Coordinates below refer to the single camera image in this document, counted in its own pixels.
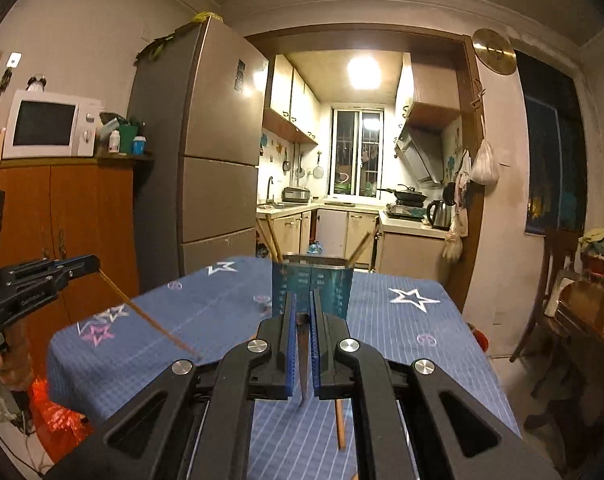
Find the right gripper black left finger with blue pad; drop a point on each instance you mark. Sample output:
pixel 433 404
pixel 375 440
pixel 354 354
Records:
pixel 193 422

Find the black wok on stove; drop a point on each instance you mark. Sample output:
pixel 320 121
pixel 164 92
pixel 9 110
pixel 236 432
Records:
pixel 409 196

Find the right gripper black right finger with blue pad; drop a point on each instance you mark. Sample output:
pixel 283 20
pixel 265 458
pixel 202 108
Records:
pixel 413 421

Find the blue star checked tablecloth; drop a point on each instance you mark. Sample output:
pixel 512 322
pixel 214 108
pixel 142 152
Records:
pixel 96 365

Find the red plastic bag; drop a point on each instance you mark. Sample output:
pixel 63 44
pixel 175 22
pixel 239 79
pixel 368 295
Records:
pixel 59 429

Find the white hanging plastic bag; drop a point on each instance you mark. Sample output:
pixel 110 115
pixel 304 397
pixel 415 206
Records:
pixel 485 170

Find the wooden chair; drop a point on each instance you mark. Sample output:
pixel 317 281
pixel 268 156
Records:
pixel 560 246

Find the blue lidded jar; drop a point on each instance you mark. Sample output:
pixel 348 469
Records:
pixel 138 146

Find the dark wooden side table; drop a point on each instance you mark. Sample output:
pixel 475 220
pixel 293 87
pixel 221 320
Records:
pixel 578 417

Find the teal metal utensil holder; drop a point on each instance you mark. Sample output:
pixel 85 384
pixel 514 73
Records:
pixel 301 275

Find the steel electric kettle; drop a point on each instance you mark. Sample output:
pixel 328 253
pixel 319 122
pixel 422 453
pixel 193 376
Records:
pixel 440 215

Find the kitchen window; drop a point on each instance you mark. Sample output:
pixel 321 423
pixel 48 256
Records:
pixel 356 151

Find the dark window with frame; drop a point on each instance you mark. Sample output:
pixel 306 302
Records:
pixel 557 148

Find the white bottle on cabinet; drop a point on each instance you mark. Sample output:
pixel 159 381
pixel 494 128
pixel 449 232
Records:
pixel 114 142

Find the white microwave oven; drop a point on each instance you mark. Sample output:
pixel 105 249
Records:
pixel 46 124

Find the kitchen range hood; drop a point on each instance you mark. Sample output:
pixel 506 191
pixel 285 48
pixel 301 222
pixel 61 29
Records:
pixel 422 153

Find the brown wooden cabinet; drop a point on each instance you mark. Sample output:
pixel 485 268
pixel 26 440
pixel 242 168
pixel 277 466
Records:
pixel 59 208

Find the person's left hand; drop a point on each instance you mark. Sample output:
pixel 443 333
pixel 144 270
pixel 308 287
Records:
pixel 16 371

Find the round brass wall clock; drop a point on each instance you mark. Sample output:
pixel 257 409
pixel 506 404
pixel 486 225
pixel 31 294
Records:
pixel 494 51

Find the grey tall refrigerator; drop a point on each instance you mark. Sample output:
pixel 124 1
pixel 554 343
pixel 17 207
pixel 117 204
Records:
pixel 199 97

